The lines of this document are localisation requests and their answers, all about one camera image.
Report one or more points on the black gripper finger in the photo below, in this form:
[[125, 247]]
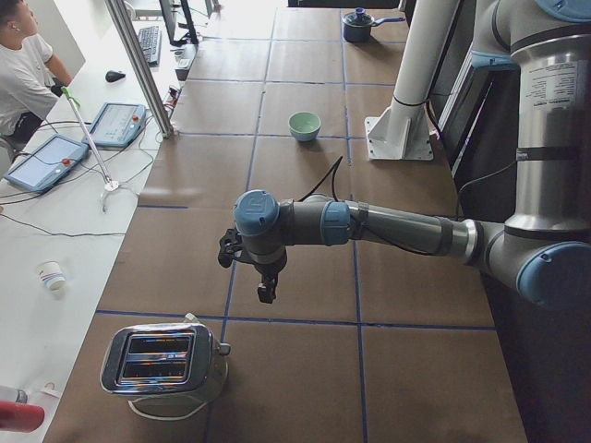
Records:
[[267, 289]]

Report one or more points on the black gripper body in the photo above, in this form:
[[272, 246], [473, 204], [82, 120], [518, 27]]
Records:
[[267, 268]]

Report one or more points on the green bowl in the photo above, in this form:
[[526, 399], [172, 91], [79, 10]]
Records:
[[304, 122]]

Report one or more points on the blue bowl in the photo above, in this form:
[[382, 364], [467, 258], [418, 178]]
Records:
[[304, 136]]

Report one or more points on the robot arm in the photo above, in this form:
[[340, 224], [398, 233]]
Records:
[[542, 251]]

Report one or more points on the chrome toaster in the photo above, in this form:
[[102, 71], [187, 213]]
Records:
[[166, 363]]

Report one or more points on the reacher grabber stick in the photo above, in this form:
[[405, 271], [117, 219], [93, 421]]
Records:
[[110, 186]]

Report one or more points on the far teach pendant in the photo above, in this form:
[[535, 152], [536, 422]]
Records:
[[117, 125]]

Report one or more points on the teach pendant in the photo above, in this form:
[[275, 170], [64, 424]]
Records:
[[43, 168], [117, 125]]

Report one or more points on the paper cup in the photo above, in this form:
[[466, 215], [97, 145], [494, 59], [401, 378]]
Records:
[[51, 275]]

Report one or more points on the near teach pendant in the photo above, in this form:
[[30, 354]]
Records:
[[43, 168]]

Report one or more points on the black computer mouse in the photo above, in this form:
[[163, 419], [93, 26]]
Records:
[[112, 76]]

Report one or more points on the blue saucepan with lid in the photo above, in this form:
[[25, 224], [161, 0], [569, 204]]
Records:
[[358, 25]]

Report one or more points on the black keyboard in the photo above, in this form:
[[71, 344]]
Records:
[[150, 41]]

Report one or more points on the black monitor stand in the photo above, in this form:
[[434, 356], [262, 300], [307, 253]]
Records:
[[179, 24]]

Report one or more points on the red bottle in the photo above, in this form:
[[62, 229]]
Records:
[[21, 417]]

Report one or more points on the seated person white shirt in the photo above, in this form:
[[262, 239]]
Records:
[[32, 75]]

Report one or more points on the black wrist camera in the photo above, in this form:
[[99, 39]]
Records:
[[230, 248]]

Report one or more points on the white camera mast base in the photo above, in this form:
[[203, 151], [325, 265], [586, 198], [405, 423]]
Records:
[[400, 133]]

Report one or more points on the aluminium frame post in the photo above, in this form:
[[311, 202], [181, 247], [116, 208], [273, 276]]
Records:
[[128, 36]]

